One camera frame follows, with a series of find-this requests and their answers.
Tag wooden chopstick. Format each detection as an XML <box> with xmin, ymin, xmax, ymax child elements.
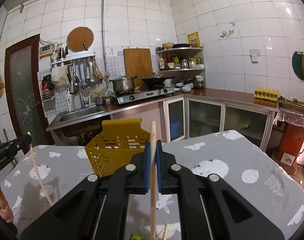
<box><xmin>156</xmin><ymin>228</ymin><xmax>165</xmax><ymax>239</ymax></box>
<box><xmin>162</xmin><ymin>223</ymin><xmax>169</xmax><ymax>240</ymax></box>
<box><xmin>29</xmin><ymin>143</ymin><xmax>53</xmax><ymax>207</ymax></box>
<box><xmin>150</xmin><ymin>121</ymin><xmax>157</xmax><ymax>240</ymax></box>

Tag green frog handle utensil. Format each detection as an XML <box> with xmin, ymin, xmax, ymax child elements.
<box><xmin>130</xmin><ymin>234</ymin><xmax>144</xmax><ymax>240</ymax></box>

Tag white kitchen counter cabinets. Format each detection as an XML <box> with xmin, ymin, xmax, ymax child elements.
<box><xmin>111</xmin><ymin>89</ymin><xmax>278</xmax><ymax>151</ymax></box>

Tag person's left hand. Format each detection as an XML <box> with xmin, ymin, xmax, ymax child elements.
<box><xmin>0</xmin><ymin>186</ymin><xmax>14</xmax><ymax>223</ymax></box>

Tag grey patterned tablecloth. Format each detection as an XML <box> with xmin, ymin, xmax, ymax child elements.
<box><xmin>0</xmin><ymin>130</ymin><xmax>304</xmax><ymax>239</ymax></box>

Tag wooden chopstick on table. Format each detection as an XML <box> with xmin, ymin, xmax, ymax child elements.
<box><xmin>162</xmin><ymin>223</ymin><xmax>169</xmax><ymax>240</ymax></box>

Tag yellow perforated utensil basket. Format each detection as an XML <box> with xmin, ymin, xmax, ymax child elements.
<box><xmin>85</xmin><ymin>118</ymin><xmax>150</xmax><ymax>177</ymax></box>

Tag wooden chopstick beside it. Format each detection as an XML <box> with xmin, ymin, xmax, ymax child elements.
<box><xmin>156</xmin><ymin>228</ymin><xmax>165</xmax><ymax>239</ymax></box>

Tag stainless steel sink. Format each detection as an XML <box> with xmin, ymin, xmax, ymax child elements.
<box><xmin>46</xmin><ymin>106</ymin><xmax>111</xmax><ymax>137</ymax></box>

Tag white soap bottle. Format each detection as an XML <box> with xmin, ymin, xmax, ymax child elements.
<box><xmin>66</xmin><ymin>93</ymin><xmax>74</xmax><ymax>112</ymax></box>

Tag white hanging cloth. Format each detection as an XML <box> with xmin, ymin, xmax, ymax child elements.
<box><xmin>51</xmin><ymin>66</ymin><xmax>68</xmax><ymax>86</ymax></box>

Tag dark brown glass door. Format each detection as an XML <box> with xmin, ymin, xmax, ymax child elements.
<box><xmin>5</xmin><ymin>34</ymin><xmax>55</xmax><ymax>146</ymax></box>

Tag red gas cylinder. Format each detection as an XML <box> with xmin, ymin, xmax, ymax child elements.
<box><xmin>277</xmin><ymin>123</ymin><xmax>304</xmax><ymax>166</ymax></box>

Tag electric meter box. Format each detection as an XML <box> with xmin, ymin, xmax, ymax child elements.
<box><xmin>39</xmin><ymin>44</ymin><xmax>54</xmax><ymax>59</ymax></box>

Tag steel gas stove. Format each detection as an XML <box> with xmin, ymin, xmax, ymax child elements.
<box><xmin>110</xmin><ymin>87</ymin><xmax>175</xmax><ymax>105</ymax></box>

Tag yellow egg tray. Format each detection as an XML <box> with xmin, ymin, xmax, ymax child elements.
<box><xmin>254</xmin><ymin>87</ymin><xmax>279</xmax><ymax>102</ymax></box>

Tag steel cooking pot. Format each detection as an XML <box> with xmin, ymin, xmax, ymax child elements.
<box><xmin>110</xmin><ymin>75</ymin><xmax>137</xmax><ymax>93</ymax></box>

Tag black wok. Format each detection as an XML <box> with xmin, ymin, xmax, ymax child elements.
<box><xmin>142</xmin><ymin>76</ymin><xmax>173</xmax><ymax>90</ymax></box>

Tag round woven tray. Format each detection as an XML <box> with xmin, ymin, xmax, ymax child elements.
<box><xmin>67</xmin><ymin>27</ymin><xmax>94</xmax><ymax>52</ymax></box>

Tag wooden cutting board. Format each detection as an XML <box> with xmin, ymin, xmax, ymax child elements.
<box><xmin>123</xmin><ymin>48</ymin><xmax>153</xmax><ymax>88</ymax></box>

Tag corner steel shelf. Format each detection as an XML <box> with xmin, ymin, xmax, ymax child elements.
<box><xmin>155</xmin><ymin>43</ymin><xmax>206</xmax><ymax>87</ymax></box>

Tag bamboo sticks by wall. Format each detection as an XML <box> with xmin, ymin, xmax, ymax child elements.
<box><xmin>0</xmin><ymin>129</ymin><xmax>18</xmax><ymax>168</ymax></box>

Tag wire basket with red item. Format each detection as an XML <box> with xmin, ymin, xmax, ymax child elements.
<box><xmin>40</xmin><ymin>75</ymin><xmax>55</xmax><ymax>101</ymax></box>

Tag wall utensil rack shelf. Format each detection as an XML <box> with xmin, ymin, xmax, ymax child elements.
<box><xmin>50</xmin><ymin>50</ymin><xmax>95</xmax><ymax>68</ymax></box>

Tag white wall socket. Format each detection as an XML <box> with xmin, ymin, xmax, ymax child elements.
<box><xmin>249</xmin><ymin>49</ymin><xmax>261</xmax><ymax>63</ymax></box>

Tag yellow wall poster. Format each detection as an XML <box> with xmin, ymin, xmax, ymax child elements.
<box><xmin>187</xmin><ymin>31</ymin><xmax>201</xmax><ymax>48</ymax></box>

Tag green round wall plaque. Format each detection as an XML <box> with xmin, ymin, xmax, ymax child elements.
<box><xmin>292</xmin><ymin>51</ymin><xmax>304</xmax><ymax>81</ymax></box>

